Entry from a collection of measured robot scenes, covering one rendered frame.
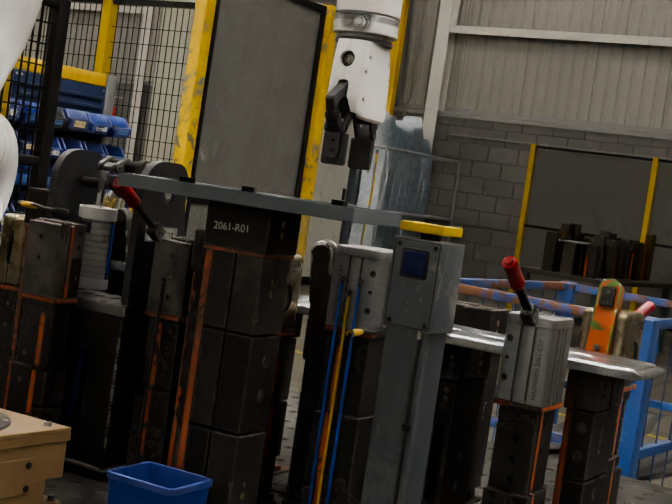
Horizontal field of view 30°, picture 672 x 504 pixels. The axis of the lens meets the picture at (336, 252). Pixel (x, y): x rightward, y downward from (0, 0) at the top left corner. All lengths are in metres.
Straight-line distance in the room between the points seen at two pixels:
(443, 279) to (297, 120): 4.16
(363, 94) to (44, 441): 0.62
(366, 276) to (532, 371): 0.27
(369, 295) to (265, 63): 3.73
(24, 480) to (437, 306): 0.60
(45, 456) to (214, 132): 3.53
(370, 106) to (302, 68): 4.06
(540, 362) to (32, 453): 0.68
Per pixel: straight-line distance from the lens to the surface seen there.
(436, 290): 1.52
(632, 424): 3.68
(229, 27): 5.20
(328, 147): 1.58
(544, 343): 1.64
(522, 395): 1.66
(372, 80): 1.60
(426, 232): 1.53
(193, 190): 1.66
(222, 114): 5.20
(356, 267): 1.74
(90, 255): 1.97
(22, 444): 1.71
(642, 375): 1.76
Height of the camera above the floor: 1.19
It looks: 3 degrees down
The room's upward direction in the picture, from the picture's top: 8 degrees clockwise
